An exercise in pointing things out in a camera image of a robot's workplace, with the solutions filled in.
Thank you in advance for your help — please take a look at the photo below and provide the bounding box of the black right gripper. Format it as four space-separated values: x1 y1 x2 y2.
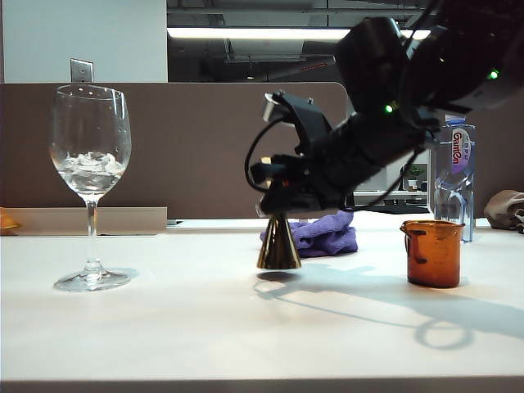
250 92 430 216

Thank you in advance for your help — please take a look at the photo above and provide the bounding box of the gold metal jigger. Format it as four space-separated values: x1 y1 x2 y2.
255 156 304 271

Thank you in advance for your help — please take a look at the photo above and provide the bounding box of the small amber measuring cup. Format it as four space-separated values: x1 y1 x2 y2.
400 219 467 289

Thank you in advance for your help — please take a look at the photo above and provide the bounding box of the clear Ganten water bottle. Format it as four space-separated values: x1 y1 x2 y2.
432 114 477 243

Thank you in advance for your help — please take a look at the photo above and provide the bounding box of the clear wine glass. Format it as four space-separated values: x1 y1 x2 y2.
47 84 138 293

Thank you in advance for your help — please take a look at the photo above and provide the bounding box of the purple cloth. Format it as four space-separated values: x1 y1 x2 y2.
260 208 359 259

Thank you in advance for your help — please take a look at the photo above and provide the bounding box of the white background desk screen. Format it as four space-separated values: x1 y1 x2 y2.
355 165 404 193

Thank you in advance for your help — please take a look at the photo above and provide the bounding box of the white background desk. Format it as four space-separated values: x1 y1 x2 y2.
352 189 429 207

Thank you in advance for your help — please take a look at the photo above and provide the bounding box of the small green potted plant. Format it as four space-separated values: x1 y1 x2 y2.
403 163 427 192

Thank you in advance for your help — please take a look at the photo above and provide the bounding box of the brown desk partition panel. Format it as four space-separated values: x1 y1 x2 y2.
0 82 349 221
470 102 524 220

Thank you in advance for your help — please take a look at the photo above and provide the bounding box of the long ceiling light strip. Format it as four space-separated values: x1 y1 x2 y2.
166 26 431 42

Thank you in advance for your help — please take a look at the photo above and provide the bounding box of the brown fabric bag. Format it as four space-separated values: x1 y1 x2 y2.
482 189 524 235

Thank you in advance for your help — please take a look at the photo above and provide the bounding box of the small orange object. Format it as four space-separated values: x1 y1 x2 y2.
0 207 20 230

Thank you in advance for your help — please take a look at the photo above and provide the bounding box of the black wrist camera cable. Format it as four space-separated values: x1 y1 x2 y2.
244 117 296 194

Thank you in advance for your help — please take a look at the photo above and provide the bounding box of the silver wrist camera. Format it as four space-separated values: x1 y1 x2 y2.
263 92 287 123

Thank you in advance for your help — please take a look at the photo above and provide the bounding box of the metal wall switch plate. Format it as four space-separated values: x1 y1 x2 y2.
69 57 95 84

